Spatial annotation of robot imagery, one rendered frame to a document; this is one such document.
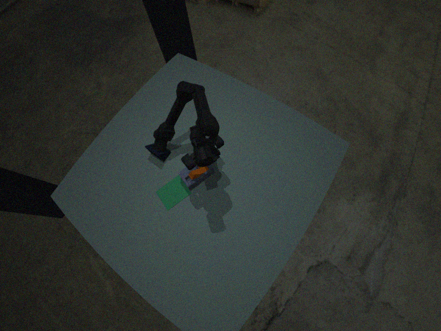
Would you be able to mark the orange l-shaped part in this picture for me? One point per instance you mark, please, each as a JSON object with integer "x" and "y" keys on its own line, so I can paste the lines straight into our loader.
{"x": 196, "y": 173}

